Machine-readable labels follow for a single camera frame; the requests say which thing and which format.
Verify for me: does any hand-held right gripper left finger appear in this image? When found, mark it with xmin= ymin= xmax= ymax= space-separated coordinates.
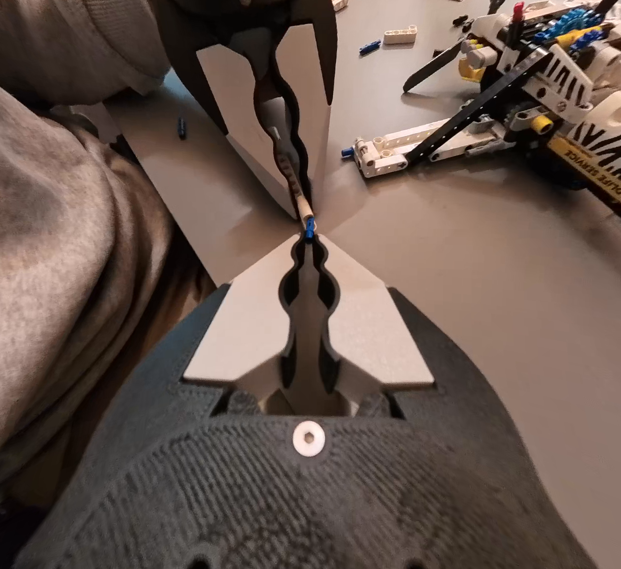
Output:
xmin=183 ymin=234 xmax=299 ymax=392

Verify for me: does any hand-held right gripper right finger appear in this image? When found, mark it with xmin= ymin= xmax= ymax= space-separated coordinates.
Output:
xmin=317 ymin=234 xmax=435 ymax=410

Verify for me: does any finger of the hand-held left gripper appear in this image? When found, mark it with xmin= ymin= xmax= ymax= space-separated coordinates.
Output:
xmin=274 ymin=20 xmax=333 ymax=211
xmin=196 ymin=41 xmax=300 ymax=220

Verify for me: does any long white lego beam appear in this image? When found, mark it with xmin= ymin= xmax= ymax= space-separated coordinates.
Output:
xmin=269 ymin=125 xmax=309 ymax=203

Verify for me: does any person's left forearm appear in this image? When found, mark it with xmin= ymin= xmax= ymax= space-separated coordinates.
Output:
xmin=0 ymin=0 xmax=171 ymax=106

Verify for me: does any white angled lego beam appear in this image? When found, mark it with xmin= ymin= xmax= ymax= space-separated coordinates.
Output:
xmin=383 ymin=26 xmax=419 ymax=46

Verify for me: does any white zebra lego helicopter model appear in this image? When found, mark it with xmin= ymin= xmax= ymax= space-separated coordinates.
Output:
xmin=340 ymin=0 xmax=621 ymax=218

